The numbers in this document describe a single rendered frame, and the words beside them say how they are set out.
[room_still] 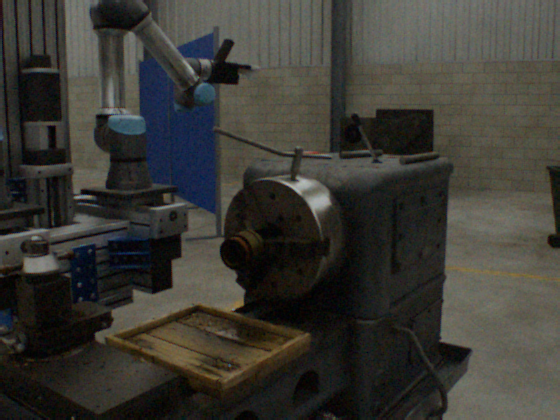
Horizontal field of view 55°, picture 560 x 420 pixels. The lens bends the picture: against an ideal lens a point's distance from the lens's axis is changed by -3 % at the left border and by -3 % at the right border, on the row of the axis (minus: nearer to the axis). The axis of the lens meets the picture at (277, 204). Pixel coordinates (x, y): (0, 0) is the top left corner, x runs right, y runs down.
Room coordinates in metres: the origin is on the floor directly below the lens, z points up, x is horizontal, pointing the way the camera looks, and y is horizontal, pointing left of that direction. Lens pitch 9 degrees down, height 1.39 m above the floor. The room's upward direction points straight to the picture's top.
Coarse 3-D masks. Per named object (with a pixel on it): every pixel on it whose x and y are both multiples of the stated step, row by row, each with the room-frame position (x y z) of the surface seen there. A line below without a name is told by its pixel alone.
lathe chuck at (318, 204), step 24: (240, 192) 1.43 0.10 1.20; (264, 192) 1.38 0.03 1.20; (288, 192) 1.34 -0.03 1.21; (312, 192) 1.35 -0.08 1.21; (288, 216) 1.34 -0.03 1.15; (312, 216) 1.30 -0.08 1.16; (336, 216) 1.35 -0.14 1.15; (336, 240) 1.33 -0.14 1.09; (288, 264) 1.34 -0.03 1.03; (312, 264) 1.29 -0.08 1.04; (336, 264) 1.35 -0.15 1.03; (264, 288) 1.38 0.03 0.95; (288, 288) 1.34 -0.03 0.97; (312, 288) 1.32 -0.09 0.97
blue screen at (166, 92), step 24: (192, 48) 7.03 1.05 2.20; (216, 48) 6.24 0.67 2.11; (144, 72) 9.54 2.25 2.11; (144, 96) 9.58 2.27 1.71; (168, 96) 8.08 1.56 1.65; (216, 96) 6.24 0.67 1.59; (168, 120) 8.11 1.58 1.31; (192, 120) 7.08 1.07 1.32; (216, 120) 6.24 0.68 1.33; (168, 144) 8.18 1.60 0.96; (192, 144) 7.09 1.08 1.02; (216, 144) 6.24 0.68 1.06; (168, 168) 8.22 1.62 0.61; (192, 168) 7.11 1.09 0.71; (216, 168) 6.24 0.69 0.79; (192, 192) 7.14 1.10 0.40; (216, 192) 6.25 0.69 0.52; (216, 216) 6.26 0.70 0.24; (192, 240) 6.10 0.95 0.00
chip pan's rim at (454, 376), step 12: (444, 348) 1.85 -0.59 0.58; (456, 348) 1.82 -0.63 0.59; (468, 348) 1.80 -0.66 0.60; (444, 360) 1.80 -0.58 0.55; (456, 360) 1.82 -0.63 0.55; (468, 360) 1.78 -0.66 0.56; (456, 372) 1.67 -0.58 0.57; (420, 384) 1.63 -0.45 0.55; (444, 384) 1.59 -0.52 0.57; (408, 396) 1.55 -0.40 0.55; (432, 396) 1.51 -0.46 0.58; (396, 408) 1.48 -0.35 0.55; (420, 408) 1.44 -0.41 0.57; (432, 408) 1.52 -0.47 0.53
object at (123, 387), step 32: (0, 352) 0.93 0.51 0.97; (96, 352) 0.94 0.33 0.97; (32, 384) 0.84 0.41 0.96; (64, 384) 0.82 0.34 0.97; (96, 384) 0.82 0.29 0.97; (128, 384) 0.82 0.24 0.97; (160, 384) 0.82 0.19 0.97; (64, 416) 0.79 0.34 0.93; (96, 416) 0.73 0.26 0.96; (128, 416) 0.77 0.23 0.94
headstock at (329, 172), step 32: (288, 160) 1.70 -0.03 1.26; (320, 160) 1.70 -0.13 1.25; (352, 160) 1.71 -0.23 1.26; (384, 160) 1.71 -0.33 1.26; (448, 160) 1.80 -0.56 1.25; (352, 192) 1.41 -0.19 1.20; (384, 192) 1.40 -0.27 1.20; (416, 192) 1.61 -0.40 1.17; (352, 224) 1.41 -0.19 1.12; (384, 224) 1.40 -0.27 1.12; (416, 224) 1.59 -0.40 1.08; (352, 256) 1.40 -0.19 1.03; (384, 256) 1.40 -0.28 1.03; (416, 256) 1.60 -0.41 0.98; (320, 288) 1.46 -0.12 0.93; (352, 288) 1.40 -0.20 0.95; (384, 288) 1.41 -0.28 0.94
